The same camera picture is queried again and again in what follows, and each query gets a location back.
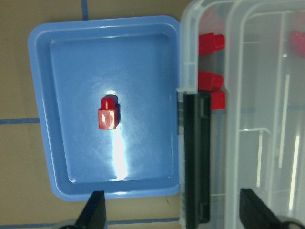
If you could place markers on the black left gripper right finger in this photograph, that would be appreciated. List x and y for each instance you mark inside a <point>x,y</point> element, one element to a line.
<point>255,214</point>

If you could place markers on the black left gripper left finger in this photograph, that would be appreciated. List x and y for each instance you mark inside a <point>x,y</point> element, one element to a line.
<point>93,216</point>

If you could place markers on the red block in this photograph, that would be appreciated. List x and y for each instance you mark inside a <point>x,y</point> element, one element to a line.
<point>218,100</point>
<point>109,113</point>
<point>210,43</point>
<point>296,41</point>
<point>209,81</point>

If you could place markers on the clear plastic box lid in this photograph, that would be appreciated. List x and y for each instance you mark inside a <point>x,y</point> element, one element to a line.
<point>265,83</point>

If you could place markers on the blue plastic tray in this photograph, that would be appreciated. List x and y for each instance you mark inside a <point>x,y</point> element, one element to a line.
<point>74,65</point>

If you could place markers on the clear plastic storage box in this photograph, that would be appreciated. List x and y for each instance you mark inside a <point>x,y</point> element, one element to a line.
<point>202,17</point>

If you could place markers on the black box latch handle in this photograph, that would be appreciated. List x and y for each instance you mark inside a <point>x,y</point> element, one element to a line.
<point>197,124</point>

